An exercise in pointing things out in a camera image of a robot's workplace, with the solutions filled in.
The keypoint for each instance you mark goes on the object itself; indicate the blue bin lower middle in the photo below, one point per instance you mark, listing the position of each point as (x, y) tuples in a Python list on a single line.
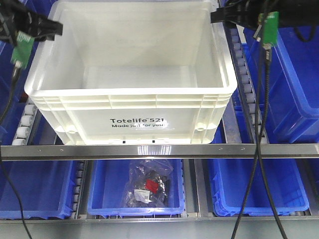
[(107, 184)]

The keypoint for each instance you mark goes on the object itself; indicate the blue bin lower right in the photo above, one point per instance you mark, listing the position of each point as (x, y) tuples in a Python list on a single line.
[(229, 179)]

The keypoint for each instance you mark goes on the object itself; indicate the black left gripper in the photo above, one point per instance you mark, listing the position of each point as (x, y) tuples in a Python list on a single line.
[(15, 17)]

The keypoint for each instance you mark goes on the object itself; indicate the clear bag of parts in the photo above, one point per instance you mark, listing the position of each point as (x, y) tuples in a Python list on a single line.
[(148, 185)]

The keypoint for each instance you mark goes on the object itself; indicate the green circuit board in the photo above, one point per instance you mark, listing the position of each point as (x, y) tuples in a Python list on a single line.
[(21, 53), (270, 30)]

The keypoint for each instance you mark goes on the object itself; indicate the green circuit board right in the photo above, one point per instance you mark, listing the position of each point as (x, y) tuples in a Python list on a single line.
[(270, 30)]

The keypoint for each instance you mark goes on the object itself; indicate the green circuit board left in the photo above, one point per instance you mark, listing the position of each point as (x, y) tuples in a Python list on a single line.
[(21, 53)]

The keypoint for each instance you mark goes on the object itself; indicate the white roller track left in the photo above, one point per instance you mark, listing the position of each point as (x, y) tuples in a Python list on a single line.
[(27, 126)]

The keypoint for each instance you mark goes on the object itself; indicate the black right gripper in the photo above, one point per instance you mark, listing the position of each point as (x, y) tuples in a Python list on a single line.
[(292, 13)]

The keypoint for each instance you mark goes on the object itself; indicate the steel shelf front rail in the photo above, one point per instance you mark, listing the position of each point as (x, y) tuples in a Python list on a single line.
[(119, 152)]

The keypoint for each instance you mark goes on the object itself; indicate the blue bin lower left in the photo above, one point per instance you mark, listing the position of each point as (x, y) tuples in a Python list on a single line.
[(46, 189)]

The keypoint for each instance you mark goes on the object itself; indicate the white roller track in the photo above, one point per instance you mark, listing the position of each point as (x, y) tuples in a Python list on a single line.
[(27, 126), (246, 92)]

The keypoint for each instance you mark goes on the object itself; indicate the white Totelife plastic crate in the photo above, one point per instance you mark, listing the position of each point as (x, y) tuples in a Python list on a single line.
[(133, 72)]

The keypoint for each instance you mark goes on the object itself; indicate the white roller track right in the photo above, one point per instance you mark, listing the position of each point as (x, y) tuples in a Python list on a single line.
[(246, 92)]

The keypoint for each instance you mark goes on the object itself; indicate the blue plastic bin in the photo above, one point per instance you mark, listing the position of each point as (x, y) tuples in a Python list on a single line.
[(11, 120), (293, 115)]

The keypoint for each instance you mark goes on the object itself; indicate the blue plastic bin left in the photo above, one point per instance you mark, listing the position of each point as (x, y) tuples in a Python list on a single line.
[(11, 120)]

